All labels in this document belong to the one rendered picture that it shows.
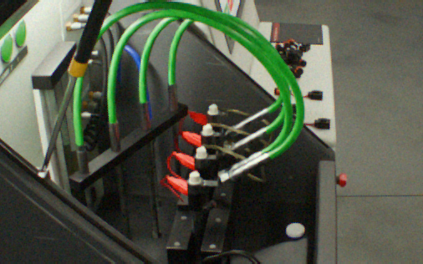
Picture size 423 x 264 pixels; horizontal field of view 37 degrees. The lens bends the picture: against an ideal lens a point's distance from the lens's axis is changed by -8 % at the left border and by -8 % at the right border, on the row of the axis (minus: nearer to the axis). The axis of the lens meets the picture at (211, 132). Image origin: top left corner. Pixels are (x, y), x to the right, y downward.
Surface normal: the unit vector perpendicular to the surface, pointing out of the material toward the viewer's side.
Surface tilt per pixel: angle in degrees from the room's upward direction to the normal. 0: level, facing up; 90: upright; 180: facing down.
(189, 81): 90
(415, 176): 0
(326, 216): 0
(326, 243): 0
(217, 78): 90
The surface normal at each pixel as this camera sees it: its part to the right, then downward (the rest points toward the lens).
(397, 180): -0.03, -0.86
